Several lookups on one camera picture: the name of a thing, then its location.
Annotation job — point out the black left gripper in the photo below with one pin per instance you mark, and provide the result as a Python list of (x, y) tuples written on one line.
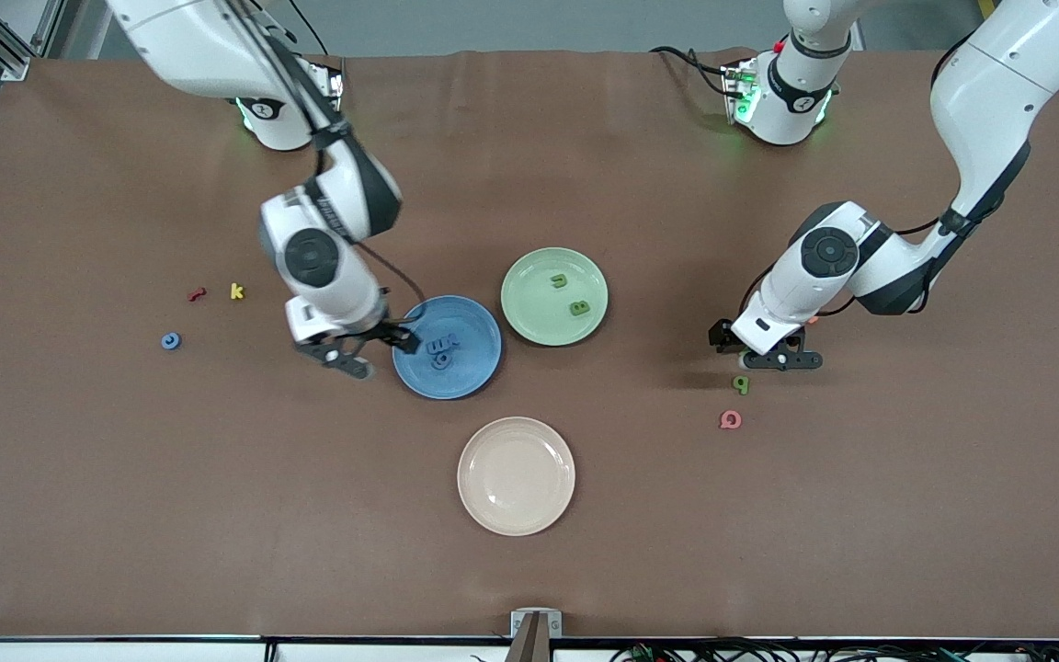
[(723, 337)]

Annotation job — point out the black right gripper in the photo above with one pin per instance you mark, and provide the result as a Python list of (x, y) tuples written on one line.
[(392, 333)]

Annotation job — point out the blue foam letter m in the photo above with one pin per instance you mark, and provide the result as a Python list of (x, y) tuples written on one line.
[(437, 347)]

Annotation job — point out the blue foam letter g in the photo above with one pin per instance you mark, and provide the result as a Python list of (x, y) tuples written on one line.
[(442, 362)]

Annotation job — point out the green foam letter q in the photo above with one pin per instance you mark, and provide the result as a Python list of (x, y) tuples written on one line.
[(742, 384)]

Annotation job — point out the green foam letter B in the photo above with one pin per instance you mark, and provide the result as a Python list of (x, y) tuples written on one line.
[(579, 308)]

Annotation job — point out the blue foam letter c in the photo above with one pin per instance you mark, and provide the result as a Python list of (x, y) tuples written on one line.
[(164, 341)]

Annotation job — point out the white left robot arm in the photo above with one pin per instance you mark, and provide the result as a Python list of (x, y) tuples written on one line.
[(989, 83)]

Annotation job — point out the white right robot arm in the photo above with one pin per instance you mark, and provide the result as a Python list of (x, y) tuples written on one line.
[(217, 46)]

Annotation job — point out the blue plate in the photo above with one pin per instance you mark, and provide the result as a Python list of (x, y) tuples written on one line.
[(465, 377)]

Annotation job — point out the pink foam letter Q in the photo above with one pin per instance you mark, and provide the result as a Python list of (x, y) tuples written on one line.
[(723, 420)]

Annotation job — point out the green plate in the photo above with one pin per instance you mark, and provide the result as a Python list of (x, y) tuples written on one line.
[(534, 308)]

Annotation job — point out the beige plate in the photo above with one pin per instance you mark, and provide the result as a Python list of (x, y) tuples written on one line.
[(516, 476)]

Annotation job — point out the brown table cover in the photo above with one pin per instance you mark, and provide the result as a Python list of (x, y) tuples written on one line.
[(125, 533)]

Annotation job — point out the grey metal bracket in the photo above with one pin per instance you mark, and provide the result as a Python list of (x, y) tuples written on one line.
[(518, 625)]

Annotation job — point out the brown camera post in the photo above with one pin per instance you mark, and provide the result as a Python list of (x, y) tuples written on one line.
[(529, 648)]

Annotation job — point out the white table edge rail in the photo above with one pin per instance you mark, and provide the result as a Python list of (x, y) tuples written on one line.
[(125, 653)]

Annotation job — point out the aluminium frame profile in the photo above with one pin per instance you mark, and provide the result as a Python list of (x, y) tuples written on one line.
[(10, 62)]

